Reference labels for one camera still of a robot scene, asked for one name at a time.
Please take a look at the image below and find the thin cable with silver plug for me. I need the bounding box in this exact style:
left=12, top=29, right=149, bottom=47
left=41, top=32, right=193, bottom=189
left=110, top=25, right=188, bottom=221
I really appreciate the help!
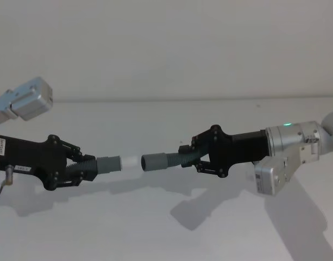
left=0, top=164, right=15, bottom=203

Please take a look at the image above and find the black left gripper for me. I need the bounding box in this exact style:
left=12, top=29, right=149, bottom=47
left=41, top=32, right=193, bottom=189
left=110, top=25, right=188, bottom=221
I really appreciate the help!
left=0, top=134, right=97, bottom=191

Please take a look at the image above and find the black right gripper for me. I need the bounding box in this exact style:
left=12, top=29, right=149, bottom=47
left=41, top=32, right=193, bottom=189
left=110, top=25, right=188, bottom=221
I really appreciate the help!
left=178, top=125, right=268, bottom=179

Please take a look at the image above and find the grey ribbed hose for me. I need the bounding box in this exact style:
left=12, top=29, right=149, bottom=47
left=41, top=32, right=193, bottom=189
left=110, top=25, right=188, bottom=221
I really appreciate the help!
left=140, top=150, right=211, bottom=173
left=66, top=154, right=137, bottom=176

